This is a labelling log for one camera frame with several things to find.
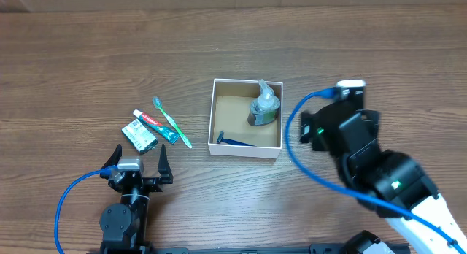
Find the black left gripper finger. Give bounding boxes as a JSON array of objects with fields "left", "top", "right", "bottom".
[
  {"left": 102, "top": 144, "right": 123, "bottom": 169},
  {"left": 158, "top": 145, "right": 173, "bottom": 184}
]

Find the green white soap bar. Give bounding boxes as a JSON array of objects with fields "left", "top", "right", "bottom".
[{"left": 121, "top": 119, "right": 158, "bottom": 155}]

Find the Colgate toothpaste tube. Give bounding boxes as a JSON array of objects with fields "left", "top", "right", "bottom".
[{"left": 133, "top": 109, "right": 180, "bottom": 144}]

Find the blue disposable razor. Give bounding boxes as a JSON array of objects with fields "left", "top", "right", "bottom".
[{"left": 216, "top": 131, "right": 253, "bottom": 147}]

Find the clear soap pump bottle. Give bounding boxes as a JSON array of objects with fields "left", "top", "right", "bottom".
[{"left": 247, "top": 80, "right": 280, "bottom": 126}]

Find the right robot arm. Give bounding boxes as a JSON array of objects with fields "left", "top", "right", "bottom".
[{"left": 293, "top": 101, "right": 466, "bottom": 253}]

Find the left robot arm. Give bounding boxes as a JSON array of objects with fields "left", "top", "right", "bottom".
[{"left": 99, "top": 145, "right": 173, "bottom": 253}]

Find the green toothbrush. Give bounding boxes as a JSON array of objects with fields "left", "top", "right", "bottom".
[{"left": 153, "top": 96, "right": 193, "bottom": 149}]

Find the white cardboard box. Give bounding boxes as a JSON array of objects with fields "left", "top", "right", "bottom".
[{"left": 207, "top": 78, "right": 283, "bottom": 159}]

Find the left blue cable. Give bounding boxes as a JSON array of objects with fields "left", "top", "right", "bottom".
[{"left": 54, "top": 166, "right": 117, "bottom": 254}]

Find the blue cable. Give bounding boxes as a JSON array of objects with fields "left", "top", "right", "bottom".
[
  {"left": 285, "top": 86, "right": 467, "bottom": 254},
  {"left": 54, "top": 166, "right": 117, "bottom": 254}
]

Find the right blue cable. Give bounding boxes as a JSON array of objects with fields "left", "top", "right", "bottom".
[{"left": 285, "top": 86, "right": 467, "bottom": 254}]

